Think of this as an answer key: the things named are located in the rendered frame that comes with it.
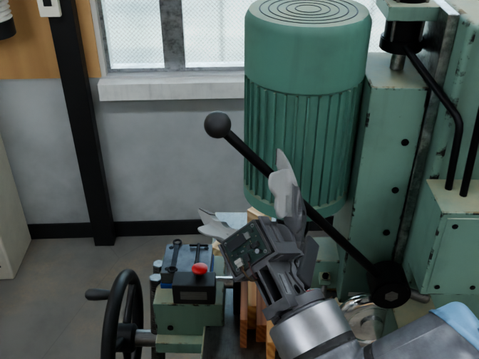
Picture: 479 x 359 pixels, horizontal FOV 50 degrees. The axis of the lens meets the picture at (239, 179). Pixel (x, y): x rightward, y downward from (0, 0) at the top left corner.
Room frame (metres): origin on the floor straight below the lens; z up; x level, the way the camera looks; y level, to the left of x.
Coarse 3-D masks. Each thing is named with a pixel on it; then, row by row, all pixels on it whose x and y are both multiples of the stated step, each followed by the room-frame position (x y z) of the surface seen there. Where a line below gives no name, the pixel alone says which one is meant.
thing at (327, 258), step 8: (320, 240) 0.74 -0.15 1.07; (328, 240) 0.74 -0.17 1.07; (320, 248) 0.72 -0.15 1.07; (328, 248) 0.72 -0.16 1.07; (336, 248) 0.72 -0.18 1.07; (320, 256) 0.70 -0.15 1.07; (328, 256) 0.70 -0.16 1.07; (336, 256) 0.70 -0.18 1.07; (320, 264) 0.69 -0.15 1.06; (328, 264) 0.69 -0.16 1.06; (336, 264) 0.69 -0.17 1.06; (336, 272) 0.69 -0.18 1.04; (312, 280) 0.69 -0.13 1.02; (336, 280) 0.69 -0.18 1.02
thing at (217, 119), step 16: (208, 128) 0.57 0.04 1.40; (224, 128) 0.57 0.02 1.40; (240, 144) 0.58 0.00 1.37; (256, 160) 0.58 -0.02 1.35; (320, 224) 0.57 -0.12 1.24; (336, 240) 0.57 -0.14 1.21; (352, 256) 0.58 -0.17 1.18; (368, 272) 0.60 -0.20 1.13; (384, 272) 0.58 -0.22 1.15; (400, 272) 0.58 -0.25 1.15; (384, 288) 0.55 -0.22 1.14; (400, 288) 0.55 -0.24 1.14; (384, 304) 0.55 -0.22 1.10; (400, 304) 0.55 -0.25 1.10
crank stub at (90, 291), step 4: (92, 288) 0.75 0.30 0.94; (96, 288) 0.75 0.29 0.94; (100, 288) 0.75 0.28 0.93; (88, 292) 0.74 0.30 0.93; (92, 292) 0.74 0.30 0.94; (96, 292) 0.74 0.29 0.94; (100, 292) 0.74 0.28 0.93; (104, 292) 0.74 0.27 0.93; (108, 292) 0.74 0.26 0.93; (88, 296) 0.73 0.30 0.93; (92, 296) 0.73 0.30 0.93; (96, 296) 0.73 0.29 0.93; (100, 296) 0.73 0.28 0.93; (104, 296) 0.74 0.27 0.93; (88, 300) 0.74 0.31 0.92; (92, 300) 0.73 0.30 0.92; (96, 300) 0.73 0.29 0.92; (100, 300) 0.74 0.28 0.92
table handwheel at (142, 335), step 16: (128, 272) 0.80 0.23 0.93; (112, 288) 0.73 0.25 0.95; (128, 288) 0.83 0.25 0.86; (112, 304) 0.69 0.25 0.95; (128, 304) 0.79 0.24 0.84; (112, 320) 0.67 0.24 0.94; (128, 320) 0.76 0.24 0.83; (112, 336) 0.64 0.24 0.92; (128, 336) 0.71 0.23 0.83; (144, 336) 0.72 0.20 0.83; (112, 352) 0.62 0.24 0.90; (128, 352) 0.70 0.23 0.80
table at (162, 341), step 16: (240, 224) 1.00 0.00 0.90; (224, 320) 0.70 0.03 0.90; (160, 336) 0.68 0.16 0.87; (176, 336) 0.68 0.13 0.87; (192, 336) 0.68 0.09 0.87; (208, 336) 0.66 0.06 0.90; (224, 336) 0.66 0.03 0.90; (160, 352) 0.67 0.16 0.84; (176, 352) 0.67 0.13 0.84; (192, 352) 0.66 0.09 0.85; (208, 352) 0.62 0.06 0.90; (224, 352) 0.62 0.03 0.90; (240, 352) 0.62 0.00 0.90; (256, 352) 0.62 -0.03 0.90
